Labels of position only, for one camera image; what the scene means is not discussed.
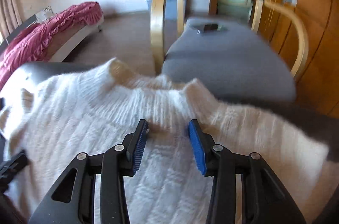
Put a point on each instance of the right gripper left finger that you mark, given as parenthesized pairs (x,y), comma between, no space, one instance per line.
(71,197)

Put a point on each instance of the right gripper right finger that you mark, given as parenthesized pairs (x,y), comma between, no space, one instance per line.
(264,197)

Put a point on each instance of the white knitted sweater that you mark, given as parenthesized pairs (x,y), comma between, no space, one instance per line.
(93,111)

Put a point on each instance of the black leather bench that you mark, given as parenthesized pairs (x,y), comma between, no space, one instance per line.
(317,126)

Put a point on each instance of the bed with red quilt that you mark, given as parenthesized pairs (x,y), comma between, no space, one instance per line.
(53,40)

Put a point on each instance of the smartphone on chair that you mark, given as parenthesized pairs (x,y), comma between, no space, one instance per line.
(210,27)

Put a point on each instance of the wooden wardrobe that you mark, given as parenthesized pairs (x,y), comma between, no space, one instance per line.
(317,86)

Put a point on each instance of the grey wooden armchair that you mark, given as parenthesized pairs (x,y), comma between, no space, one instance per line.
(233,62)

